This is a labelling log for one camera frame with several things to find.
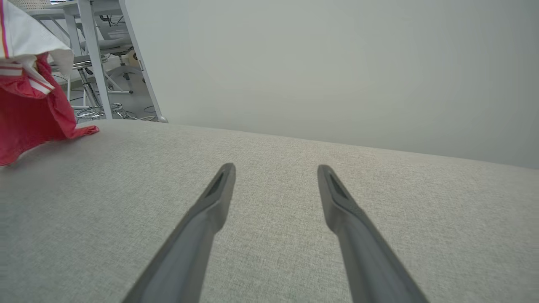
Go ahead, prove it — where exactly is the red white Bulls jersey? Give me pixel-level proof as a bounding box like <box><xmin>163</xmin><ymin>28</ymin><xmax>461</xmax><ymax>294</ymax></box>
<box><xmin>0</xmin><ymin>0</ymin><xmax>100</xmax><ymax>167</ymax></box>

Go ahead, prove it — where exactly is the white office chair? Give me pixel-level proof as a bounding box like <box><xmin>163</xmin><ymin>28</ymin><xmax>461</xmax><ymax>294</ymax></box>
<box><xmin>80</xmin><ymin>15</ymin><xmax>146</xmax><ymax>94</ymax></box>

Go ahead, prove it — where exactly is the white perforated basket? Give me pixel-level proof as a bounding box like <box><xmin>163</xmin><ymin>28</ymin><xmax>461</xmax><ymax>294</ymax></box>
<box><xmin>8</xmin><ymin>0</ymin><xmax>52</xmax><ymax>11</ymax></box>

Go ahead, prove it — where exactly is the chrome stool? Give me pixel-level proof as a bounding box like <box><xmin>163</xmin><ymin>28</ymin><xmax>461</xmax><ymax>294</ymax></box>
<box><xmin>50</xmin><ymin>55</ymin><xmax>129</xmax><ymax>120</ymax></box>

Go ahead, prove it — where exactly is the white table with legs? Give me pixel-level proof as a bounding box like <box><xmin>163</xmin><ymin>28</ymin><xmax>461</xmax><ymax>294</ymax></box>
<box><xmin>27</xmin><ymin>0</ymin><xmax>127</xmax><ymax>120</ymax></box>

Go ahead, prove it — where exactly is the grey partition end post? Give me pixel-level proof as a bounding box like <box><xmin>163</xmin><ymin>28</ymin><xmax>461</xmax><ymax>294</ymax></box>
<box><xmin>118</xmin><ymin>0</ymin><xmax>169</xmax><ymax>123</ymax></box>

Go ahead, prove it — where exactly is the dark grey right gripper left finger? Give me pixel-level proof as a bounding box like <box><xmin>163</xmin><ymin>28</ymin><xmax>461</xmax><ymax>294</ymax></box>
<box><xmin>122</xmin><ymin>163</ymin><xmax>237</xmax><ymax>303</ymax></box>

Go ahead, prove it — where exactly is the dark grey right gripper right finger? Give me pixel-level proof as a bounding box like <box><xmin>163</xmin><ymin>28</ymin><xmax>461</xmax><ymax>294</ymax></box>
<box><xmin>317</xmin><ymin>165</ymin><xmax>430</xmax><ymax>303</ymax></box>

